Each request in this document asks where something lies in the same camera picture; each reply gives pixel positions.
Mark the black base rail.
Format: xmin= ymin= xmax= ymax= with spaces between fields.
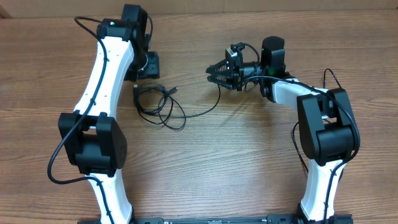
xmin=77 ymin=213 xmax=354 ymax=224

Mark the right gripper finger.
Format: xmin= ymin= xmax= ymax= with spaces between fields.
xmin=205 ymin=60 xmax=232 ymax=75
xmin=207 ymin=75 xmax=233 ymax=90

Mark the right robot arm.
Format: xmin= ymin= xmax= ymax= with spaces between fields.
xmin=206 ymin=36 xmax=360 ymax=223

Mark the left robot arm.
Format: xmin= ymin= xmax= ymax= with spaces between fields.
xmin=55 ymin=4 xmax=160 ymax=223

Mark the black braided USB-C cable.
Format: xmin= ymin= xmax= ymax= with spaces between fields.
xmin=291 ymin=68 xmax=345 ymax=181

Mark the black glossy USB cable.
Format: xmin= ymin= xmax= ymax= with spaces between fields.
xmin=132 ymin=82 xmax=222 ymax=131

